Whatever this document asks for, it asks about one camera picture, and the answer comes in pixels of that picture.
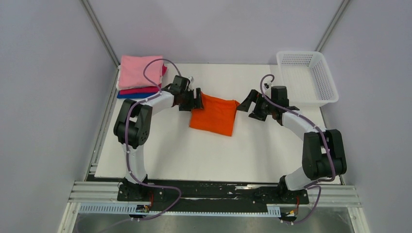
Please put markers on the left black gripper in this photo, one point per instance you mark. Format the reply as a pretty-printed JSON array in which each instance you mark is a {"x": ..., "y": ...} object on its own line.
[{"x": 195, "y": 103}]

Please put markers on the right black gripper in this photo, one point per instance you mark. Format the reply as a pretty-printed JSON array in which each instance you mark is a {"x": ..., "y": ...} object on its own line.
[{"x": 253, "y": 96}]

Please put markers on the orange t-shirt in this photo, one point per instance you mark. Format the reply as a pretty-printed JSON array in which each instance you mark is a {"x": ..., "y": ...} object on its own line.
[{"x": 217, "y": 116}]

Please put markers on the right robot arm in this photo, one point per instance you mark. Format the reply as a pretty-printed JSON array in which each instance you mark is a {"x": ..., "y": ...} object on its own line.
[{"x": 323, "y": 155}]

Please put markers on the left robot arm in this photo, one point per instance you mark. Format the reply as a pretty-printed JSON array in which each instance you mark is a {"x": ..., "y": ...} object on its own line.
[{"x": 132, "y": 129}]

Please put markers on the blue folded t-shirt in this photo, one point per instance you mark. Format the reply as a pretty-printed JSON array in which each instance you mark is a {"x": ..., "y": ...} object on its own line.
[{"x": 135, "y": 95}]

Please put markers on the white plastic basket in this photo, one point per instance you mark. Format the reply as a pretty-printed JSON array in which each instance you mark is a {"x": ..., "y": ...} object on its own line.
[{"x": 307, "y": 77}]

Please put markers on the pink folded t-shirt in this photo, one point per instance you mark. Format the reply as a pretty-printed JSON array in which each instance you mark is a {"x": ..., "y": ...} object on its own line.
[{"x": 131, "y": 72}]

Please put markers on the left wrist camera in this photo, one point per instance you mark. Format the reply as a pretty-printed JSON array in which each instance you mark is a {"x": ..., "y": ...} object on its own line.
[{"x": 191, "y": 80}]

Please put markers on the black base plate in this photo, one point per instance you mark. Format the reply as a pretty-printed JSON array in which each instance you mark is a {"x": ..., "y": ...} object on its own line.
[{"x": 183, "y": 195}]

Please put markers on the white slotted cable duct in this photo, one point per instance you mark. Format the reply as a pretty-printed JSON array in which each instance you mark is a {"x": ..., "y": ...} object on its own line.
[{"x": 136, "y": 209}]

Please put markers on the right aluminium frame post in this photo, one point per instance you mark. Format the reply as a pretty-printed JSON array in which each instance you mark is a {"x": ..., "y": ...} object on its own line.
[{"x": 332, "y": 25}]

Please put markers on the aluminium frame post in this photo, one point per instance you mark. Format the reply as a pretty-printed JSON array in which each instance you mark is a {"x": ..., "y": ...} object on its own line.
[
  {"x": 99, "y": 30},
  {"x": 332, "y": 25}
]

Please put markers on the left aluminium frame post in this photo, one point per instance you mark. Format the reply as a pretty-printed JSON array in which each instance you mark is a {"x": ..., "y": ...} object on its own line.
[{"x": 99, "y": 30}]

